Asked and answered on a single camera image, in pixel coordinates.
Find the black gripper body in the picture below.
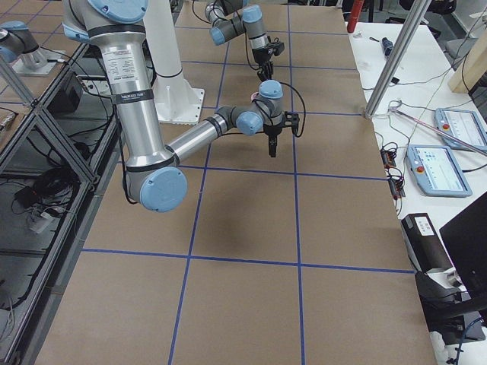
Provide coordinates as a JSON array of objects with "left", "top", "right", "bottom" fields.
[
  {"left": 252, "top": 45, "right": 274, "bottom": 65},
  {"left": 263, "top": 122, "right": 284, "bottom": 138}
]

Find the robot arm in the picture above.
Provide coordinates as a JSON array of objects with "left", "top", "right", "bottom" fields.
[
  {"left": 196, "top": 1, "right": 285, "bottom": 81},
  {"left": 62, "top": 1, "right": 286, "bottom": 212}
]

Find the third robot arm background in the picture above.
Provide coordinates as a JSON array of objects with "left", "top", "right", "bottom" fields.
[{"left": 1, "top": 21, "right": 57, "bottom": 76}]

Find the red bottle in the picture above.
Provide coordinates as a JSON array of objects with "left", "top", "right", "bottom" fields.
[{"left": 347, "top": 0, "right": 364, "bottom": 33}]

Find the blue tape grid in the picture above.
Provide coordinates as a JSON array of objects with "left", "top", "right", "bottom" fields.
[{"left": 0, "top": 3, "right": 415, "bottom": 365}]

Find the blue teach pendant near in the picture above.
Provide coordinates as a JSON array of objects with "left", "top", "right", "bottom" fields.
[{"left": 406, "top": 144, "right": 473, "bottom": 198}]

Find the blue teach pendant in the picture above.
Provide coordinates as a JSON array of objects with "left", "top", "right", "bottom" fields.
[
  {"left": 406, "top": 144, "right": 473, "bottom": 198},
  {"left": 434, "top": 108, "right": 486, "bottom": 151}
]

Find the blue teach pendant far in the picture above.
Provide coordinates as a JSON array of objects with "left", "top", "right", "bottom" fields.
[{"left": 434, "top": 108, "right": 486, "bottom": 151}]

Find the grey office chair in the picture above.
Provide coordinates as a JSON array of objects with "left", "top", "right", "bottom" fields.
[{"left": 445, "top": 38, "right": 475, "bottom": 59}]

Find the dark cardboard box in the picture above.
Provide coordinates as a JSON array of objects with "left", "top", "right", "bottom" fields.
[{"left": 401, "top": 213, "right": 453, "bottom": 274}]

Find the metal reacher grabber stick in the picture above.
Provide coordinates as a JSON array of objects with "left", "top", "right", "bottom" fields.
[{"left": 388, "top": 102, "right": 486, "bottom": 156}]

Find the wooden board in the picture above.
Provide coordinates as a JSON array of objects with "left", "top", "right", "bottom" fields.
[{"left": 448, "top": 7, "right": 487, "bottom": 94}]

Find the black monitor with stand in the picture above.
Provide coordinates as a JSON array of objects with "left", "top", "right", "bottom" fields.
[{"left": 415, "top": 195, "right": 486, "bottom": 331}]

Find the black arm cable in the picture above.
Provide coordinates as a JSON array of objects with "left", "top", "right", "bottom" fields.
[{"left": 279, "top": 81, "right": 307, "bottom": 138}]

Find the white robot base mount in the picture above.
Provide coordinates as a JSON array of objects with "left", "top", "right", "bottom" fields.
[{"left": 143, "top": 0, "right": 205, "bottom": 125}]

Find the aluminium frame post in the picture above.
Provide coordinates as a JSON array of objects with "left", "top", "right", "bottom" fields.
[{"left": 364, "top": 0, "right": 431, "bottom": 119}]

